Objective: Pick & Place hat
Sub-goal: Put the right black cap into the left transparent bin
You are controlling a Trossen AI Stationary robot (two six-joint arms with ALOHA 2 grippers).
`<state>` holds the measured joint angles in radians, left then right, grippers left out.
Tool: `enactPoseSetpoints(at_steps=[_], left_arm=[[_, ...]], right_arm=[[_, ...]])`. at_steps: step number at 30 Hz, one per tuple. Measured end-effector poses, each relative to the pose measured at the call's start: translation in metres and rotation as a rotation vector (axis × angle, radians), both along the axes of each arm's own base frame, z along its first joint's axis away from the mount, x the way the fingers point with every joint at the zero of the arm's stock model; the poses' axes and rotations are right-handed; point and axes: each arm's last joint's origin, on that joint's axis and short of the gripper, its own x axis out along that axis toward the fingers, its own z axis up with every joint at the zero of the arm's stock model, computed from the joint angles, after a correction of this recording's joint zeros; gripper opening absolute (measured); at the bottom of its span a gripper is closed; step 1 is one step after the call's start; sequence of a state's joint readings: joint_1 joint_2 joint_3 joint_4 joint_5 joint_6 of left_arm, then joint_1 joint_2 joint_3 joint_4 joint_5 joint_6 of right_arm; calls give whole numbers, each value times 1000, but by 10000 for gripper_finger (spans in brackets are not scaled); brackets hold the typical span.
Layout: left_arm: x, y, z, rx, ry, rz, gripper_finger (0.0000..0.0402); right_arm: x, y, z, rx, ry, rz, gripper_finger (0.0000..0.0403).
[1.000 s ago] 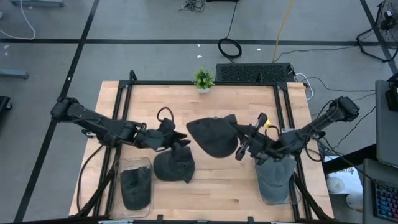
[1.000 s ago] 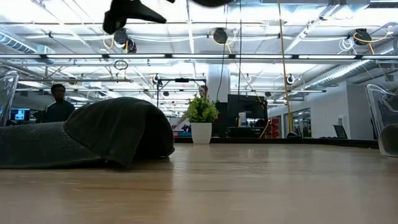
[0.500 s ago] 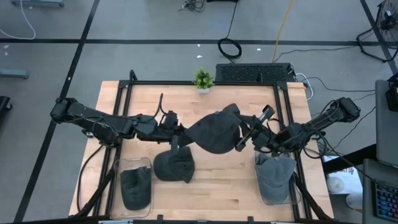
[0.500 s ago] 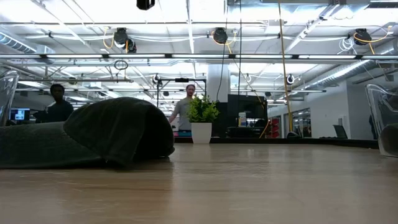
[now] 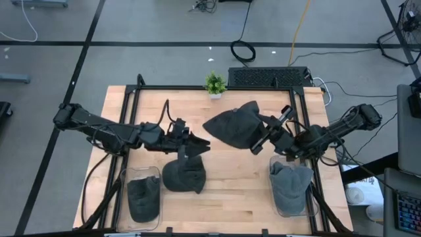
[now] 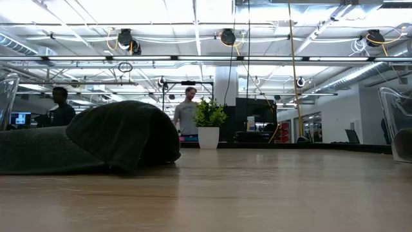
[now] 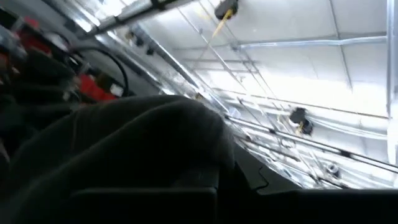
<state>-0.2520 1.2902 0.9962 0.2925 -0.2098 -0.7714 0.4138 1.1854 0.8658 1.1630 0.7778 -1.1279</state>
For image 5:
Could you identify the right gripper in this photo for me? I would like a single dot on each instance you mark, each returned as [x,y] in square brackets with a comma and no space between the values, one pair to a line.
[278,138]

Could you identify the blue-grey baseball cap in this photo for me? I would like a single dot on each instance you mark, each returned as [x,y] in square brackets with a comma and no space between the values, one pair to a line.
[279,168]
[291,194]

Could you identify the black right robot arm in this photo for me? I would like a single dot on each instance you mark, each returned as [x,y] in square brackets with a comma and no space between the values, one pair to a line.
[345,125]

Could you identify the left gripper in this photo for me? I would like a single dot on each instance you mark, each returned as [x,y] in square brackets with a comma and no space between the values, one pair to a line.
[177,140]

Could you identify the dark grey baseball cap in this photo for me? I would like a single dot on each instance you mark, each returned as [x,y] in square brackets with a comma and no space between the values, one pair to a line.
[182,177]
[143,200]
[233,126]

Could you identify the white round object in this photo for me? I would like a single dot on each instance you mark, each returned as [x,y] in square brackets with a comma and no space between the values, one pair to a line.
[375,213]

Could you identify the black desk device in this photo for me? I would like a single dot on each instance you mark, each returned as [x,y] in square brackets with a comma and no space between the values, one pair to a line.
[415,103]

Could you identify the grey metal bar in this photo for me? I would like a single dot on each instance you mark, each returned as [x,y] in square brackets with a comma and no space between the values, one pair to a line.
[14,78]

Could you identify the clear plastic bin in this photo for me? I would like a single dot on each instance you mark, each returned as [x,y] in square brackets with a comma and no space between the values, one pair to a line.
[121,204]
[314,205]

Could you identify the backlit black keyboard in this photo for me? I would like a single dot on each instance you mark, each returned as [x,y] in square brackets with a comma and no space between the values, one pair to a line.
[409,214]

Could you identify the grey side desk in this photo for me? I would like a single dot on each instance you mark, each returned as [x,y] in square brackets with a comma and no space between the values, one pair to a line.
[408,148]

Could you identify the small green potted plant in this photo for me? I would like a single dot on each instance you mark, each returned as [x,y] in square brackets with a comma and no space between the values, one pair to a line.
[215,84]

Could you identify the black standing fan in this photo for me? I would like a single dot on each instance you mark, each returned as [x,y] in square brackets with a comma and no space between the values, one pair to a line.
[409,24]

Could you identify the black diagonal beam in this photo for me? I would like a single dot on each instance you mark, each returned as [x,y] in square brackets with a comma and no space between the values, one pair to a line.
[368,168]

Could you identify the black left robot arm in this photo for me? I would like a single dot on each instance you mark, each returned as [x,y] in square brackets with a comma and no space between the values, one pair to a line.
[98,128]

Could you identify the white printed box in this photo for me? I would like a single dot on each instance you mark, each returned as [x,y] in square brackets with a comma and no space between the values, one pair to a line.
[365,189]

